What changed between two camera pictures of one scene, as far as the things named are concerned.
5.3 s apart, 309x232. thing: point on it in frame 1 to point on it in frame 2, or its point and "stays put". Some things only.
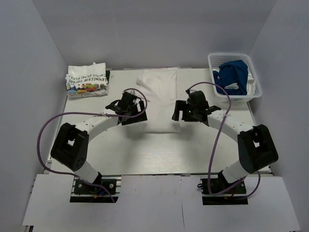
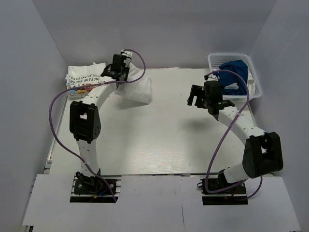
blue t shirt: [232, 72] stays put
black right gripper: [181, 105] to [196, 91]
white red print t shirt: [160, 87] to [139, 91]
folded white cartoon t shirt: [86, 81] stays put
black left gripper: [139, 118] to [127, 69]
